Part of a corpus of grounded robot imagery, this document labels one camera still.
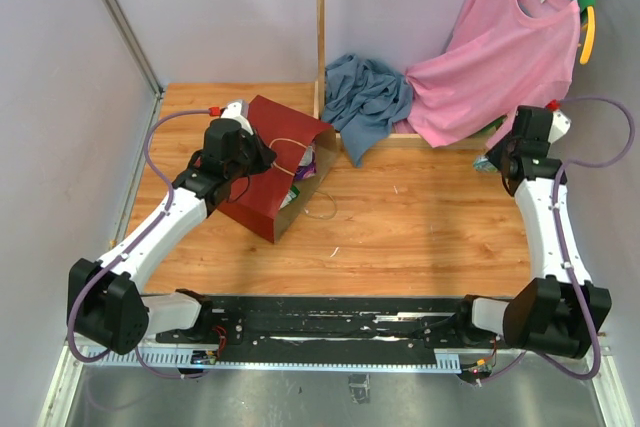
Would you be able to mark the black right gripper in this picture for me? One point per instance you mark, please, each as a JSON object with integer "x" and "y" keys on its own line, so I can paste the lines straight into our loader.
{"x": 494, "y": 155}

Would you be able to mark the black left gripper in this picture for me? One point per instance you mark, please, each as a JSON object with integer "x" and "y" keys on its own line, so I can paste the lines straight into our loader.
{"x": 265, "y": 154}

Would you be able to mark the purple snack bag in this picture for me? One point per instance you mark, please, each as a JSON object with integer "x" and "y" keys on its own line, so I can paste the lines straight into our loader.
{"x": 307, "y": 166}

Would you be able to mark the green candy snack bag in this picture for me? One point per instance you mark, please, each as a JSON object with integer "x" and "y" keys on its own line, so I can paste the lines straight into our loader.
{"x": 483, "y": 164}

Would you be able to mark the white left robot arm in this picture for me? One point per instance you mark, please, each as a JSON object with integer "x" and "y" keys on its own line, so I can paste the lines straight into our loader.
{"x": 105, "y": 304}

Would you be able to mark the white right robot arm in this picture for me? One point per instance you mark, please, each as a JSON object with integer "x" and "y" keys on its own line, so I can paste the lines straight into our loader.
{"x": 560, "y": 309}

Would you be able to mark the green white snack bag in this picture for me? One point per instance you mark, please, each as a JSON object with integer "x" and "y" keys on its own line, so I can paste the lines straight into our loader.
{"x": 292, "y": 194}

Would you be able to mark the pink t-shirt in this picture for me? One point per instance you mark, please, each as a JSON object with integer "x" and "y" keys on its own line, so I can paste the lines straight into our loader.
{"x": 502, "y": 54}

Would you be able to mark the blue crumpled shirt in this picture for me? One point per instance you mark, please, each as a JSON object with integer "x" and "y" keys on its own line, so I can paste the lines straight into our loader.
{"x": 364, "y": 99}

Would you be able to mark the yellow clothes hanger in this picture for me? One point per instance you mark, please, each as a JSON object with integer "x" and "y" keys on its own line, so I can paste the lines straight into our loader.
{"x": 588, "y": 19}

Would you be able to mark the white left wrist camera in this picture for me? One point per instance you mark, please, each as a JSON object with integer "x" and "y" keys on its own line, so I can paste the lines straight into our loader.
{"x": 238, "y": 111}

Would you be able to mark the wooden rack frame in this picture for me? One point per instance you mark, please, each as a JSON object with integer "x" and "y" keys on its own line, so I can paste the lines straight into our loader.
{"x": 394, "y": 140}

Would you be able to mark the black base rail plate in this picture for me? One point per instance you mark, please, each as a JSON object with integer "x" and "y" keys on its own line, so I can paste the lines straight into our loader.
{"x": 329, "y": 333}

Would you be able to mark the aluminium corner post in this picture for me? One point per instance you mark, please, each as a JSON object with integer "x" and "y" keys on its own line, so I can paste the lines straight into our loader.
{"x": 122, "y": 24}

